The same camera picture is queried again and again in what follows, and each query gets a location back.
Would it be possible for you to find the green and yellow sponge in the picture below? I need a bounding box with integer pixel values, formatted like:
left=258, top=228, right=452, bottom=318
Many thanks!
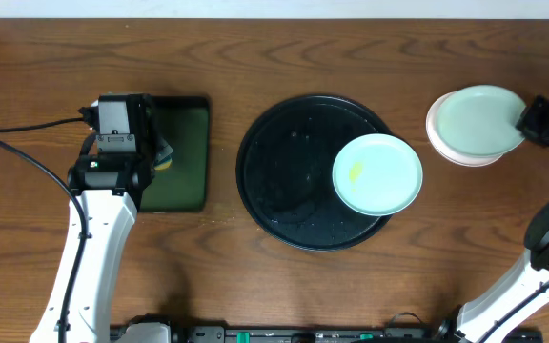
left=153, top=144, right=173, bottom=171

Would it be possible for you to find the mint green plate with stain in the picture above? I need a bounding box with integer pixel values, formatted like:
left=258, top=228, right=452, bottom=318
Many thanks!
left=435, top=85, right=526, bottom=157

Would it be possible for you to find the white round plate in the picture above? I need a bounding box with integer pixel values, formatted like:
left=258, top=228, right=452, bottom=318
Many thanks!
left=425, top=91, right=502, bottom=168

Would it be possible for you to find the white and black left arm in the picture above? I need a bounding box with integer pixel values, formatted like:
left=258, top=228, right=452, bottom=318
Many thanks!
left=30, top=93, right=173, bottom=342

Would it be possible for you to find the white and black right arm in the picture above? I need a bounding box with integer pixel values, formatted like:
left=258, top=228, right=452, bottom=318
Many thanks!
left=435, top=95, right=549, bottom=342

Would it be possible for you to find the black rectangular water tray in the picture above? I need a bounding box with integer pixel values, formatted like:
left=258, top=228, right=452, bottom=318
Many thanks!
left=140, top=96, right=211, bottom=212

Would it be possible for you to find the round black serving tray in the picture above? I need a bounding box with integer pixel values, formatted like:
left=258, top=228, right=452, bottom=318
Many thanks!
left=235, top=94, right=390, bottom=252

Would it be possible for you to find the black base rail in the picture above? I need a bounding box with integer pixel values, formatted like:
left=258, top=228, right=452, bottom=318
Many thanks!
left=110, top=313, right=545, bottom=343

